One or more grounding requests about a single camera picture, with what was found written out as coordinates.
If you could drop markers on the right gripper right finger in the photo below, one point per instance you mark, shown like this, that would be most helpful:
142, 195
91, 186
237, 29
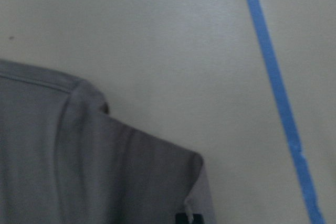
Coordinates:
197, 219

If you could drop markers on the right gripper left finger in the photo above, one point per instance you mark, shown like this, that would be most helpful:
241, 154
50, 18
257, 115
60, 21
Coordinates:
181, 218

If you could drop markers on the dark brown t-shirt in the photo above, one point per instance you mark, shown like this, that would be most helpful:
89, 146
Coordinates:
64, 159

